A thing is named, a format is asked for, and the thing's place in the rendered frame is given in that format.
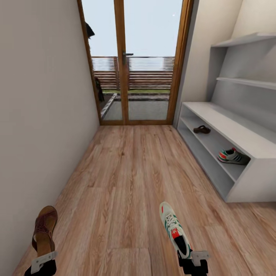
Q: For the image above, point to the gym shoe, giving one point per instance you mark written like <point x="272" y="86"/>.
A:
<point x="233" y="156"/>
<point x="175" y="230"/>

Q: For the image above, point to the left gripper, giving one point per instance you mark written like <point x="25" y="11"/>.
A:
<point x="48" y="269"/>

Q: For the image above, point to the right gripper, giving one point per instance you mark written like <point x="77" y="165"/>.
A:
<point x="189" y="268"/>

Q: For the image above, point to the door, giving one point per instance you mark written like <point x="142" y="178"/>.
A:
<point x="135" y="50"/>

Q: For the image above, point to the sandal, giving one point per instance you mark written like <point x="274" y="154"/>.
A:
<point x="45" y="224"/>
<point x="202" y="129"/>

